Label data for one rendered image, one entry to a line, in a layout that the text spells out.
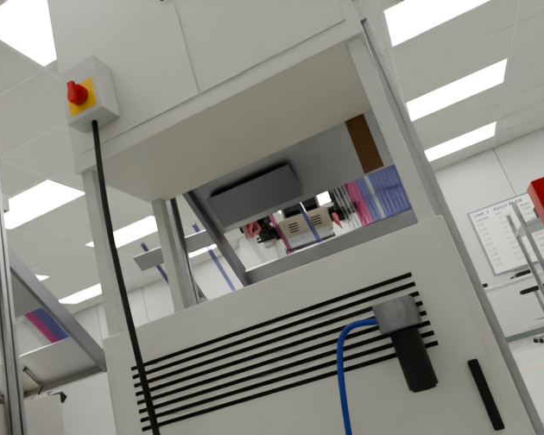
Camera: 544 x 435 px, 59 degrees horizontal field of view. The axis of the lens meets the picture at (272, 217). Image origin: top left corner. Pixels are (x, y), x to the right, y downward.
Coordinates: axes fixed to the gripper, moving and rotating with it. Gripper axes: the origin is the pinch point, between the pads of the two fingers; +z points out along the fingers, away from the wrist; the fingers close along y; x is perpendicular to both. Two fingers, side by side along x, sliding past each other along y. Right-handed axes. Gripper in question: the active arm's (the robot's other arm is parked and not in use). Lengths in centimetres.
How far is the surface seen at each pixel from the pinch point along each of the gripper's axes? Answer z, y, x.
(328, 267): 72, 40, -36
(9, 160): -253, -268, -5
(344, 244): 3.0, 29.8, 15.7
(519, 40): -387, 217, 151
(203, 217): 4.3, -8.3, -16.8
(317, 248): 2.8, 20.6, 13.3
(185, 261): 27.7, -10.0, -18.2
